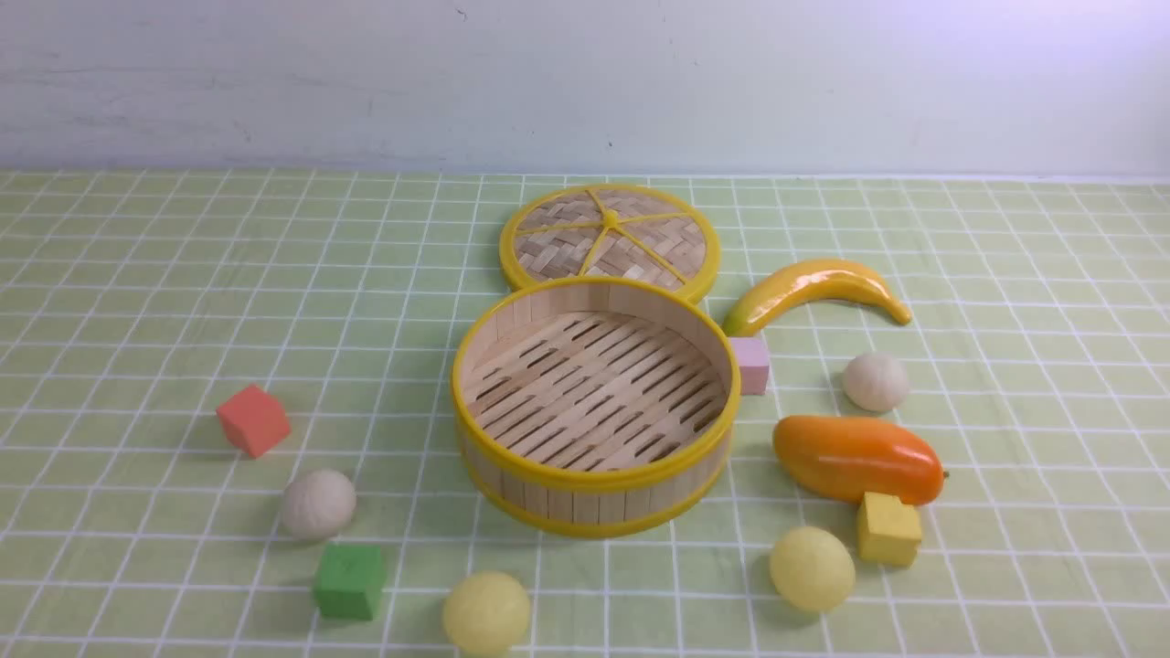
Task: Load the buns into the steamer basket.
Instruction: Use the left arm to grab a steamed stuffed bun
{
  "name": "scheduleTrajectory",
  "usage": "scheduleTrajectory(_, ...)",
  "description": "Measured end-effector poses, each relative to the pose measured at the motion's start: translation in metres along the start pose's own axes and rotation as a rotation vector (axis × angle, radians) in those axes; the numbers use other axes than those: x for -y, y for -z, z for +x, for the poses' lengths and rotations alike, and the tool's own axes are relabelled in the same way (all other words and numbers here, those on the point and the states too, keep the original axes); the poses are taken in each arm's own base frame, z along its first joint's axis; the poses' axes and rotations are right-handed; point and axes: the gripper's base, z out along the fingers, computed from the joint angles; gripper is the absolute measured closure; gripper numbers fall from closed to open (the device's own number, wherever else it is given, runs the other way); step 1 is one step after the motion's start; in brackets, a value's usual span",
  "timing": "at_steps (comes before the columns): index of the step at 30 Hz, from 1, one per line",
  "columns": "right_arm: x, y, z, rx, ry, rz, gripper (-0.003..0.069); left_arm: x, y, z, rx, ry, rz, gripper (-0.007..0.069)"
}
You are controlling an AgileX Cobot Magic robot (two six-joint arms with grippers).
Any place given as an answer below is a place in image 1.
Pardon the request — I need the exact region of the white bun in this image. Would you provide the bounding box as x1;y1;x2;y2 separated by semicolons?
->
280;468;356;541
840;352;911;414

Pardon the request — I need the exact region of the yellow bun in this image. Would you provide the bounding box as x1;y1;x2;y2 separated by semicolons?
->
769;525;856;614
441;570;532;654

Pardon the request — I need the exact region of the bamboo steamer tray yellow rim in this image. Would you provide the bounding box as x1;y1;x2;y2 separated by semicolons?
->
450;277;742;539

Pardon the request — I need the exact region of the woven bamboo steamer lid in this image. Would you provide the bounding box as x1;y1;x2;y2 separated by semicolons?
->
498;183;720;303

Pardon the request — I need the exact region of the pink cube block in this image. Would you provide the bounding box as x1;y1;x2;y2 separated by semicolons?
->
728;334;771;396

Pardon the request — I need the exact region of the yellow toy banana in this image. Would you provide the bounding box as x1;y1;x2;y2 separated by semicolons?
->
722;259;911;337

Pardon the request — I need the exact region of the orange toy mango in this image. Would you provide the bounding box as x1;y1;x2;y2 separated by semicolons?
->
772;414;947;505

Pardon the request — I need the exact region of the red cube block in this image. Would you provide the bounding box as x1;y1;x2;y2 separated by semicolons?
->
216;384;290;459

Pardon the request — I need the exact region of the green cube block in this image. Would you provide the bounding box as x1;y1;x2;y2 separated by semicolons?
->
314;543;386;621

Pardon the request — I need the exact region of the yellow cube block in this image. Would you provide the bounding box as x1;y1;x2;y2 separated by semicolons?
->
856;492;922;568

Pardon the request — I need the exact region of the green checkered tablecloth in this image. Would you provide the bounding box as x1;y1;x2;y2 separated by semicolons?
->
1;170;1169;657

